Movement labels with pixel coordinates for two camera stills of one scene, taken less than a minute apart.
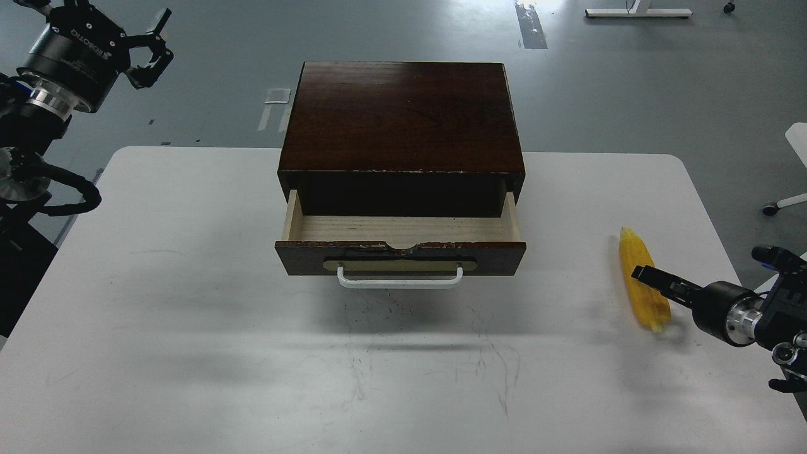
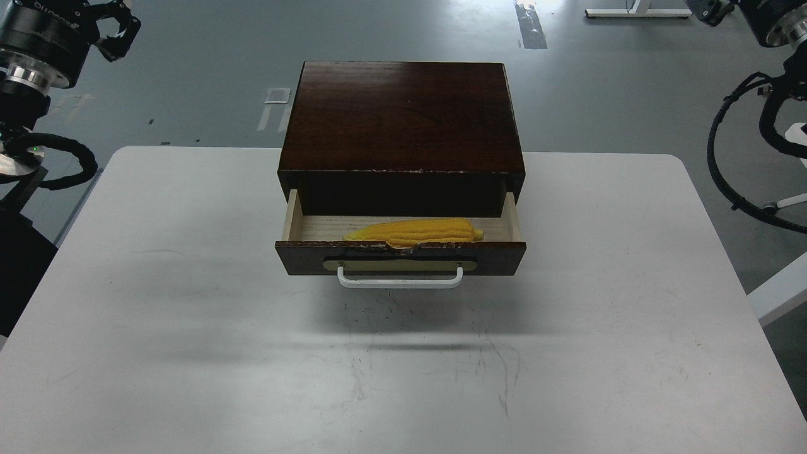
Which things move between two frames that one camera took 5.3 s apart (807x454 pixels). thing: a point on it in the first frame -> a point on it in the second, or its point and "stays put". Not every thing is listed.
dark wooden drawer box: x=401 y=139 stays put
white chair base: x=770 y=208 stays put
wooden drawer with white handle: x=400 y=252 stays put
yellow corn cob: x=650 y=302 -> x=407 y=233
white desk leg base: x=638 y=9 stays put
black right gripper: x=725 y=310 -> x=776 y=23
